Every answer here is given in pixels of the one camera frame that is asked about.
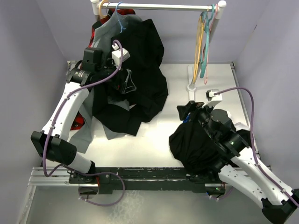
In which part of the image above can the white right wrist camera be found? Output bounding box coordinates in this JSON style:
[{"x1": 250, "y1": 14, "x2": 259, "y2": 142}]
[{"x1": 202, "y1": 89, "x2": 222, "y2": 108}]

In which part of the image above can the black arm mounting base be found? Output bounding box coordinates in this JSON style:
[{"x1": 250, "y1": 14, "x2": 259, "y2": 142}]
[{"x1": 68, "y1": 167, "x2": 226, "y2": 196}]

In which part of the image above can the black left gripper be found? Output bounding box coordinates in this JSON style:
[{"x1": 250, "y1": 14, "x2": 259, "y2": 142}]
[{"x1": 95, "y1": 57, "x2": 136, "y2": 93}]

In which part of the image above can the yellow clothes hanger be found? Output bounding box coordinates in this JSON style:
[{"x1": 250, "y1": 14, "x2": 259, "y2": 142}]
[{"x1": 192, "y1": 12, "x2": 205, "y2": 84}]

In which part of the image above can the red plaid hanging shirt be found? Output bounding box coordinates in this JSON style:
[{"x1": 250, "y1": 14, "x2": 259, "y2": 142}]
[{"x1": 71, "y1": 9, "x2": 135, "y2": 130}]

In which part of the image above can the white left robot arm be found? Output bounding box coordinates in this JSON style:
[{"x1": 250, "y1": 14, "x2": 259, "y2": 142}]
[{"x1": 31, "y1": 57, "x2": 127, "y2": 177}]

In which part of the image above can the aluminium frame rail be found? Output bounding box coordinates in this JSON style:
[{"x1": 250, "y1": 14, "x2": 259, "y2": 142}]
[{"x1": 28, "y1": 167, "x2": 98, "y2": 187}]

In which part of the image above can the blue plaid shirt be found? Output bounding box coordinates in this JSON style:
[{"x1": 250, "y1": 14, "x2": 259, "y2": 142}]
[{"x1": 183, "y1": 114, "x2": 190, "y2": 123}]

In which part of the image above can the blue clothes hanger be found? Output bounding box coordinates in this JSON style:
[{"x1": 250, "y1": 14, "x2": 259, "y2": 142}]
[{"x1": 115, "y1": 1, "x2": 126, "y2": 33}]

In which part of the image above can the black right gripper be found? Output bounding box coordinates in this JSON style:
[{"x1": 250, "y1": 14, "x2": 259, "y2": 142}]
[{"x1": 177, "y1": 100, "x2": 218, "y2": 140}]

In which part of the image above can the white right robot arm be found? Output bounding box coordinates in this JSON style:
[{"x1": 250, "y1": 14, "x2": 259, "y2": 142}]
[{"x1": 169, "y1": 101, "x2": 299, "y2": 224}]

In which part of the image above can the white shirt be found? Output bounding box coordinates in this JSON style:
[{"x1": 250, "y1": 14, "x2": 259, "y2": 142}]
[{"x1": 226, "y1": 111, "x2": 250, "y2": 132}]

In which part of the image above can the teal clothes hanger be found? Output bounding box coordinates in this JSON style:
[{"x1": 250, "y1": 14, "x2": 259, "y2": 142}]
[{"x1": 199, "y1": 4, "x2": 215, "y2": 78}]

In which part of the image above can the pink clothes hanger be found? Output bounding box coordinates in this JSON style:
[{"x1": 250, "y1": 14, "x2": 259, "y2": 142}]
[{"x1": 202, "y1": 3, "x2": 219, "y2": 85}]

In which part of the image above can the beige clothes hanger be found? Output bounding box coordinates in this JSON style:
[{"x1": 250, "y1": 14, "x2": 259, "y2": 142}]
[{"x1": 98, "y1": 0, "x2": 109, "y2": 19}]

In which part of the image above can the grey hanging shirt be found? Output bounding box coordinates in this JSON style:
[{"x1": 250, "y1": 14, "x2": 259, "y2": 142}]
[{"x1": 70, "y1": 12, "x2": 142, "y2": 153}]

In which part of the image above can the white metal clothes rack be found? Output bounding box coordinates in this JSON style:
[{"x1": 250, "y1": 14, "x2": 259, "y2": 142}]
[{"x1": 90, "y1": 0, "x2": 227, "y2": 110}]

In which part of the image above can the black hanging shirt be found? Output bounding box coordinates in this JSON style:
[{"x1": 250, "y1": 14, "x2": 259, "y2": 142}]
[{"x1": 93, "y1": 19, "x2": 168, "y2": 136}]

